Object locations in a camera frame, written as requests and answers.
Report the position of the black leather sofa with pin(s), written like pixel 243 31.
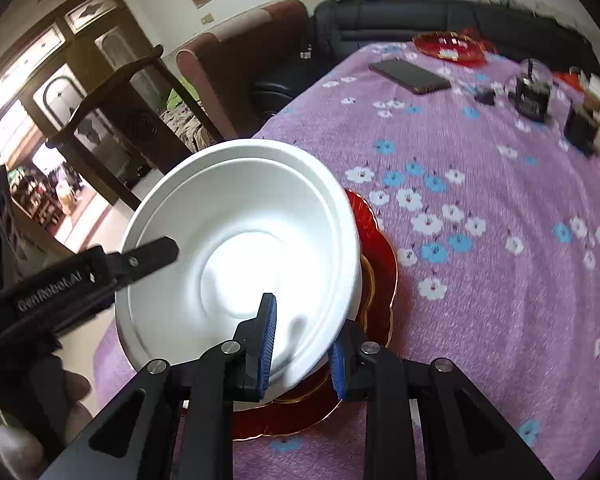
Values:
pixel 405 15

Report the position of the wooden glass door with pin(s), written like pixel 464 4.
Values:
pixel 75 55

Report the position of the dark round jar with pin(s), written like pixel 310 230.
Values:
pixel 532 102

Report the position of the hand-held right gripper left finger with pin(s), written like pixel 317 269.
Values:
pixel 267 340

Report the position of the brown upholstered chair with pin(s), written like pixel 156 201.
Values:
pixel 240 50

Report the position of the wall socket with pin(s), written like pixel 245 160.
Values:
pixel 207 18

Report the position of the dark wooden chair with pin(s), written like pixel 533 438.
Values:
pixel 145 125

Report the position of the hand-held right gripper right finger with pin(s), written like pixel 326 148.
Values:
pixel 337 365

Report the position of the small black object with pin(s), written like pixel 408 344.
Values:
pixel 485 96

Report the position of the black smartphone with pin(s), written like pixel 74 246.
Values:
pixel 410 76

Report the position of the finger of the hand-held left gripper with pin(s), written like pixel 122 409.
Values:
pixel 145 257

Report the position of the person's left hand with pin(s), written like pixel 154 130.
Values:
pixel 77 387

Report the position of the dark bottle with cork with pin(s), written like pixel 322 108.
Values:
pixel 580 130

